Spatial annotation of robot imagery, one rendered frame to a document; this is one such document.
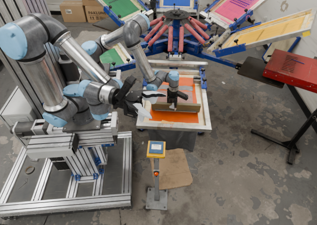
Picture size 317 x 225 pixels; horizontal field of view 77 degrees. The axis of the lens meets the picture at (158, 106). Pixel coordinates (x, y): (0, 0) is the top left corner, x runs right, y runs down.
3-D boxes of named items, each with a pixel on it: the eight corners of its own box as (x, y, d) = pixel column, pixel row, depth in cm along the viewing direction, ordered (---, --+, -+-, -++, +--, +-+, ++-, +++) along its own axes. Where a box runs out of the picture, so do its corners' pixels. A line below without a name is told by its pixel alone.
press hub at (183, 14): (184, 105, 312) (195, 17, 217) (159, 104, 314) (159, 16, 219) (183, 89, 340) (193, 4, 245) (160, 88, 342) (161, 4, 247)
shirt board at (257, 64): (287, 74, 225) (290, 68, 219) (279, 94, 201) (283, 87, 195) (182, 42, 278) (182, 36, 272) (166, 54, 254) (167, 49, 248)
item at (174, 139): (194, 152, 193) (201, 123, 163) (147, 149, 195) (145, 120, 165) (194, 150, 195) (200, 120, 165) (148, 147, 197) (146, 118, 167)
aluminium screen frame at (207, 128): (210, 132, 156) (211, 129, 154) (136, 128, 159) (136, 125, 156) (202, 73, 212) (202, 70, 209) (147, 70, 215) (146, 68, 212)
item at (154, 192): (166, 210, 205) (171, 162, 137) (145, 208, 206) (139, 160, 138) (167, 188, 220) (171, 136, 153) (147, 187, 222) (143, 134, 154)
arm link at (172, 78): (170, 68, 148) (181, 70, 145) (170, 80, 156) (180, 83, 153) (165, 74, 143) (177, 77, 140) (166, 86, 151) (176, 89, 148)
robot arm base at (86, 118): (69, 125, 121) (63, 114, 114) (74, 108, 132) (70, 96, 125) (94, 124, 122) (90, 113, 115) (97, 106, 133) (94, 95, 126)
